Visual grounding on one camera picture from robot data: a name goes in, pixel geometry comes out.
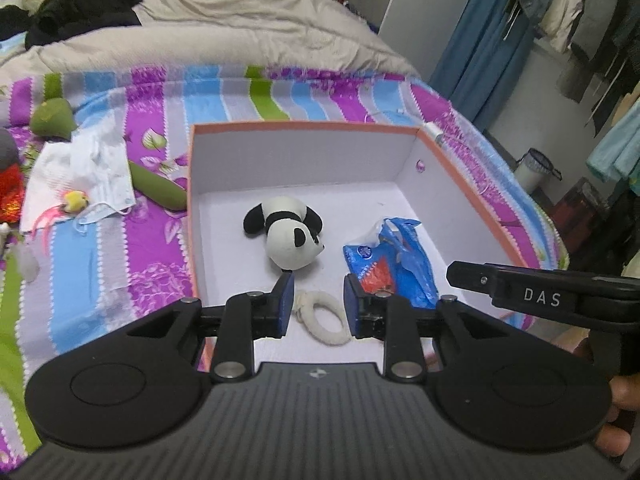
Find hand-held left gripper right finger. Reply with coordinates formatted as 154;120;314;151
342;274;518;382

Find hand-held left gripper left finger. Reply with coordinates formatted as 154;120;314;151
122;271;297;382

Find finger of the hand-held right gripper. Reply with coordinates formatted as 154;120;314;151
446;260;496;302

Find white plush ring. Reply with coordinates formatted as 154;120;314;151
292;291;351;347

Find small panda plush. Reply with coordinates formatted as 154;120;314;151
243;196;326;272

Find blue snack packet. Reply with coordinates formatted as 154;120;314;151
342;217;441;308

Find orange cardboard box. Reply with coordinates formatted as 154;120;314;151
187;122;546;373

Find grey penguin plush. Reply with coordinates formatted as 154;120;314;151
0;127;26;223

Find person's right hand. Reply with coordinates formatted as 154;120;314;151
594;375;640;461

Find dark red bag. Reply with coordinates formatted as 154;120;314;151
555;177;608;256

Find small trash bin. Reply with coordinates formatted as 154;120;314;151
512;147;563;196

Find hanging light blue garment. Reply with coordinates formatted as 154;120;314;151
585;110;640;186

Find striped floral bed sheet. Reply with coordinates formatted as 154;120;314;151
0;62;571;461

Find light blue face mask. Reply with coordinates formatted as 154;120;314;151
75;132;137;235

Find blue curtain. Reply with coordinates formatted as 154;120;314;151
430;0;538;133

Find small yellow toy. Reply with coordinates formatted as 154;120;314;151
30;189;91;233

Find clear plastic bag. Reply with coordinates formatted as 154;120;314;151
0;240;41;283

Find white tissue cloth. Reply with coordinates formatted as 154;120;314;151
20;130;126;233

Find white wardrobe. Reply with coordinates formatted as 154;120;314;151
377;0;486;96

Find hanging dark striped garment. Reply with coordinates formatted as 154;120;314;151
557;0;640;126

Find hanging cream garment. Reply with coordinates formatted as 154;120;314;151
542;0;591;53

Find grey duvet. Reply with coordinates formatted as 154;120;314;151
0;0;421;96

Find green plush stick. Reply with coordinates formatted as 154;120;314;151
31;99;190;212

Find row of small bottles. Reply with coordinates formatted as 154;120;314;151
320;0;381;31

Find black jacket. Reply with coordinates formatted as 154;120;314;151
0;0;146;51

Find white charger with cable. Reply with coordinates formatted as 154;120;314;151
365;105;446;147

